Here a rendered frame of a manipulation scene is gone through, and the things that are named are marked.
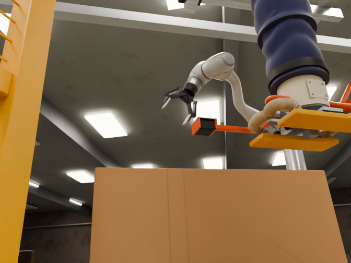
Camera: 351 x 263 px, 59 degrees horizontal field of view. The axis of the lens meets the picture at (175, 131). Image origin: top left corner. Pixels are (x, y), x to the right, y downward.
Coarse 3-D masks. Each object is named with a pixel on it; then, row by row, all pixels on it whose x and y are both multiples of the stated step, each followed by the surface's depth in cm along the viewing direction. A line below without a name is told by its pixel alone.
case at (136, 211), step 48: (96, 192) 69; (144, 192) 71; (192, 192) 74; (240, 192) 76; (288, 192) 78; (96, 240) 65; (144, 240) 67; (192, 240) 69; (240, 240) 71; (288, 240) 73; (336, 240) 76
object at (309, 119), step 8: (296, 112) 95; (304, 112) 96; (312, 112) 96; (320, 112) 97; (328, 112) 98; (344, 112) 106; (280, 120) 102; (288, 120) 99; (296, 120) 99; (304, 120) 99; (312, 120) 100; (320, 120) 100; (328, 120) 100; (336, 120) 101; (344, 120) 101; (304, 128) 106; (312, 128) 106; (320, 128) 106; (328, 128) 106; (336, 128) 107; (344, 128) 107
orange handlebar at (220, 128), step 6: (270, 96) 112; (276, 96) 111; (282, 96) 111; (330, 102) 117; (336, 102) 118; (342, 108) 119; (348, 108) 120; (222, 126) 133; (228, 126) 134; (234, 126) 134; (264, 126) 132; (240, 132) 136; (246, 132) 136
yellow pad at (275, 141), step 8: (264, 136) 111; (272, 136) 112; (280, 136) 113; (288, 136) 114; (296, 136) 116; (256, 144) 117; (264, 144) 117; (272, 144) 118; (280, 144) 118; (288, 144) 119; (296, 144) 119; (304, 144) 119; (312, 144) 120; (320, 144) 120; (328, 144) 121; (336, 144) 121
